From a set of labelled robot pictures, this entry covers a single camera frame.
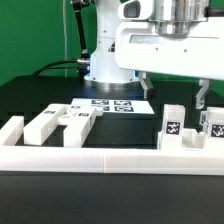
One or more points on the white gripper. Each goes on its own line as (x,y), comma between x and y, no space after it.
(175,37)

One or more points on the white chair back piece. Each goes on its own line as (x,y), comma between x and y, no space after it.
(78,121)

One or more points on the white chair seat piece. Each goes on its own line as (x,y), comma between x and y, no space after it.
(189,140)

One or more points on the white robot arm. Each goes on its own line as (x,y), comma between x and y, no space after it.
(104,69)

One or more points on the white marker sheet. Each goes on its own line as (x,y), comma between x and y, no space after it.
(116,106)

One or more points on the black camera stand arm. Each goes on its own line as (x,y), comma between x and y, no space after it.
(77,7)

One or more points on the white U-shaped fence frame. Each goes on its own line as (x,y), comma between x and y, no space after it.
(93,160)

